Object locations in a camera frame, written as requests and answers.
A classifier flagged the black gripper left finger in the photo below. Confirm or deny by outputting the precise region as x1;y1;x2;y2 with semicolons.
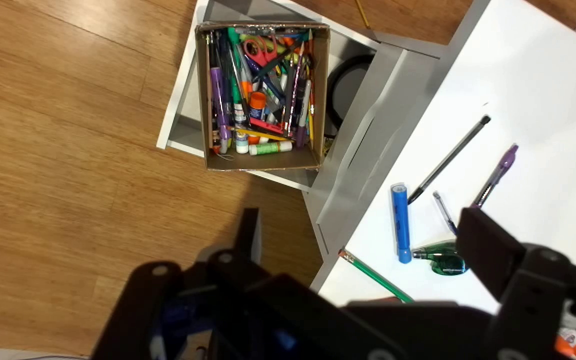
201;209;342;319

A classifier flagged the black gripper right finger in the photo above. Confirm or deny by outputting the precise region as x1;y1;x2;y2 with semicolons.
455;209;576;320

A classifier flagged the green pencil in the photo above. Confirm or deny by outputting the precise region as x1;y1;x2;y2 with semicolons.
337;248;414;305

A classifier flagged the green glue stick in box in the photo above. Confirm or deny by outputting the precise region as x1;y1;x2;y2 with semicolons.
248;142;292;157

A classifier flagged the purple marker in box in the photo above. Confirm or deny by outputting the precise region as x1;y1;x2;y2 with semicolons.
209;66;229;154

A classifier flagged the brown cardboard box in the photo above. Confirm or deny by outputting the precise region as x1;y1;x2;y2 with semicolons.
195;21;329;171

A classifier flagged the purple pen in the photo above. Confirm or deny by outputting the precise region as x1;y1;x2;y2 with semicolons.
469;145;518;209

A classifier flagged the dark blue pen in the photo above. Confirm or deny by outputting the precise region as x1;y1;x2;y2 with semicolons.
432;193;457;236

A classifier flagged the blue marker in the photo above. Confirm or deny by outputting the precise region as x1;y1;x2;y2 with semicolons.
390;184;412;265

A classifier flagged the white desk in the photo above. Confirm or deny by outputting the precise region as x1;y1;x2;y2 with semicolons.
321;0;576;313

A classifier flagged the black pen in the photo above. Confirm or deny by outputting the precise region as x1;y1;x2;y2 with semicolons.
408;114;491;204

